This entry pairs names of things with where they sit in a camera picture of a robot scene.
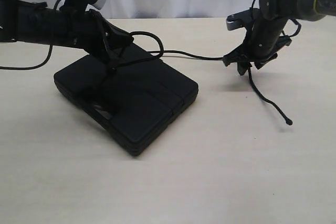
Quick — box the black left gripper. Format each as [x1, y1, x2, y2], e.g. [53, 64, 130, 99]
[71, 9, 133, 74]

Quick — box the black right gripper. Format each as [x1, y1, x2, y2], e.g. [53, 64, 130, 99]
[223, 31, 292, 75]

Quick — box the black cord with toggle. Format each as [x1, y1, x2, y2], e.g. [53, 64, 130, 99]
[91, 31, 292, 126]

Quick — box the black plastic carrying case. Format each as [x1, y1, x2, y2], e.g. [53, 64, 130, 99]
[54, 44, 199, 156]

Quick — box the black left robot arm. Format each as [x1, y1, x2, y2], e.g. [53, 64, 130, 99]
[1, 0, 133, 68]

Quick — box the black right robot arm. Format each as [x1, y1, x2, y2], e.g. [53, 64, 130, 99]
[223, 0, 335, 76]

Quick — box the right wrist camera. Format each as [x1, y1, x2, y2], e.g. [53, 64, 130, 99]
[226, 8, 260, 31]

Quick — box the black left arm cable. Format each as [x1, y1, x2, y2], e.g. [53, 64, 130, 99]
[0, 0, 77, 70]

